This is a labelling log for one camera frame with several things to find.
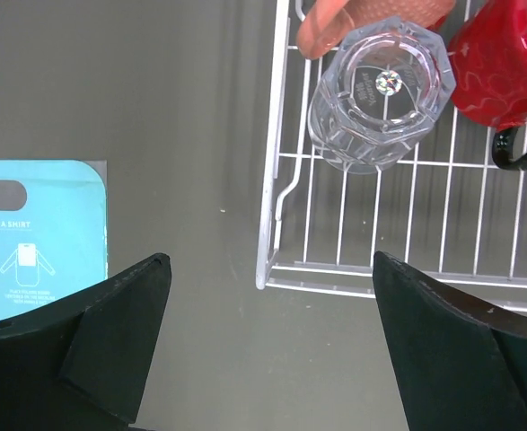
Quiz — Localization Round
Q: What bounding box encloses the teal shirt folding board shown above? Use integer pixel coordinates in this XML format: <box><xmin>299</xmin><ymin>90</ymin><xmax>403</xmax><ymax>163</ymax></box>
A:
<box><xmin>0</xmin><ymin>159</ymin><xmax>109</xmax><ymax>321</ymax></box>

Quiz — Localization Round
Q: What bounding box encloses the clear faceted plastic cup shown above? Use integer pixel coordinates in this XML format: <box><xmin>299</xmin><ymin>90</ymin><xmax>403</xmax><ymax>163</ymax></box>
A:
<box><xmin>308</xmin><ymin>16</ymin><xmax>456</xmax><ymax>174</ymax></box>

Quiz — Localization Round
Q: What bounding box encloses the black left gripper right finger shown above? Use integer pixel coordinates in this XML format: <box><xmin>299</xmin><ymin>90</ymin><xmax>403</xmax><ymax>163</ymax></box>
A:
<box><xmin>373</xmin><ymin>251</ymin><xmax>527</xmax><ymax>430</ymax></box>

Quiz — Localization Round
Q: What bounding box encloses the red ceramic mug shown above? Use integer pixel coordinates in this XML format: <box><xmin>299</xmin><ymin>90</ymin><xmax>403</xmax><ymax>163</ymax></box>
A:
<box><xmin>448</xmin><ymin>0</ymin><xmax>527</xmax><ymax>171</ymax></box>

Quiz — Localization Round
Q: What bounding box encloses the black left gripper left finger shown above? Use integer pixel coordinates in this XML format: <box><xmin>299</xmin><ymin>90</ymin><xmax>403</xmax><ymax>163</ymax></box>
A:
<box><xmin>0</xmin><ymin>253</ymin><xmax>171</xmax><ymax>430</ymax></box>

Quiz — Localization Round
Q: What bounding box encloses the white wire dish rack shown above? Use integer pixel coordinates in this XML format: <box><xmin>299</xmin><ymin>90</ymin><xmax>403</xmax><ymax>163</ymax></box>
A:
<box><xmin>255</xmin><ymin>1</ymin><xmax>527</xmax><ymax>314</ymax></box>

